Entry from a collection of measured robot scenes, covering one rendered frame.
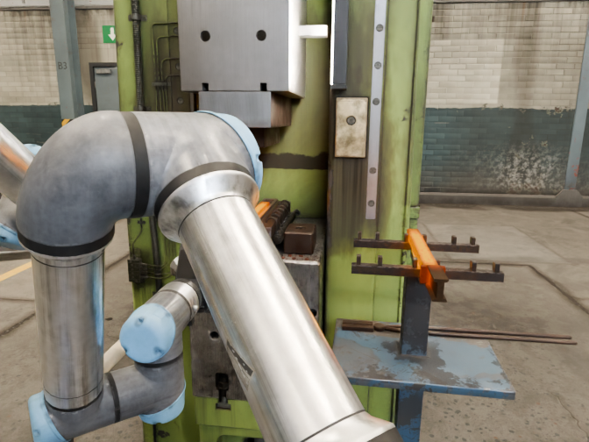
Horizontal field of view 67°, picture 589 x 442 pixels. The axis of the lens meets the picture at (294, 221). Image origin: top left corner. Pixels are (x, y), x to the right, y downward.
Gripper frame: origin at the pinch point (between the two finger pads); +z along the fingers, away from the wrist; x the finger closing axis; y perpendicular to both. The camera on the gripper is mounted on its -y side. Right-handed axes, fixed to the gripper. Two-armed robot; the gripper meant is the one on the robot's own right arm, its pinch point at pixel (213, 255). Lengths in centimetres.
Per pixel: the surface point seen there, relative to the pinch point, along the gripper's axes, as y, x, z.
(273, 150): -18, 0, 79
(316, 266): 9.6, 21.1, 24.7
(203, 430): 65, -13, 26
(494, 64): -109, 234, 628
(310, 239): 3.9, 18.8, 30.7
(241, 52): -46, 0, 31
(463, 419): 100, 83, 90
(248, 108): -32.2, 1.3, 30.6
